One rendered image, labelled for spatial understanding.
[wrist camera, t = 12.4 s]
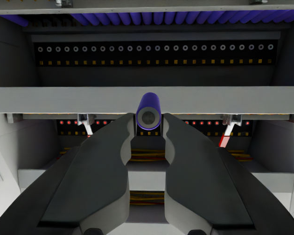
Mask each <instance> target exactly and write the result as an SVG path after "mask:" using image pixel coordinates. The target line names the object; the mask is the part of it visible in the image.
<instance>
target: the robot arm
mask: <svg viewBox="0 0 294 235"><path fill-rule="evenodd" d="M136 134H137V122H136V114H134V113H127V114H125V115H123V116H121V117H119V118H118V119H116V120H114V121H113V122H111V123H109V124H107V125H106V126H104V127H102V128H101V129H99V130H98V131H96V132H95V133H93V134H92V135H91V136H90V137H88V138H87V139H86V140H85V141H84V142H83V143H82V144H81V145H80V146H73V147H71V148H70V149H69V150H68V151H67V152H66V153H65V154H64V155H63V156H62V157H61V158H59V159H58V160H57V161H56V162H55V163H54V164H53V165H52V166H51V167H49V168H48V169H47V170H46V171H45V172H44V173H43V174H42V175H41V176H39V177H38V178H37V179H36V180H35V181H34V182H33V183H32V184H31V185H29V186H28V187H27V188H26V189H25V190H24V191H23V192H22V193H21V194H20V195H19V196H18V197H17V198H16V199H15V200H14V201H13V203H12V204H11V205H10V206H9V207H8V208H7V209H6V211H5V212H4V213H3V214H2V216H1V217H0V235H106V234H108V233H110V232H111V231H113V230H114V229H115V228H117V227H118V226H120V225H121V224H123V223H124V222H125V221H126V220H127V218H128V216H129V204H130V190H129V178H128V169H127V168H126V166H125V165H126V163H127V162H128V160H129V159H130V158H131V143H130V141H131V140H132V139H133V138H134V136H136ZM161 136H163V137H164V139H165V140H166V146H165V158H166V160H167V161H168V162H169V164H170V166H169V167H168V168H167V169H166V178H165V195H164V201H165V218H166V220H167V221H168V223H170V224H171V225H172V226H174V227H175V228H176V229H178V230H179V231H181V232H182V233H184V234H185V235H294V218H293V216H292V215H291V214H290V213H289V211H288V210H287V209H286V208H285V207H284V206H283V204H282V203H281V202H280V201H279V200H278V199H277V198H276V197H275V196H274V194H273V193H272V192H271V191H270V190H269V189H267V188H266V187H265V186H264V185H263V184H262V183H261V182H260V181H259V180H258V179H257V178H256V177H255V176H254V175H253V174H252V173H251V172H250V171H248V170H247V169H246V168H245V167H244V166H243V165H242V164H241V163H240V162H239V161H238V160H237V159H236V158H235V157H234V156H233V155H231V154H230V153H229V152H228V151H227V150H226V149H225V148H224V147H217V146H216V145H215V144H214V143H213V142H212V141H211V140H210V139H209V138H207V137H206V136H205V135H204V134H202V133H201V132H200V131H199V130H197V129H196V128H194V127H192V126H191V125H189V124H187V123H185V122H184V121H182V120H180V119H179V118H177V117H175V116H174V115H172V114H170V113H164V114H161Z"/></svg>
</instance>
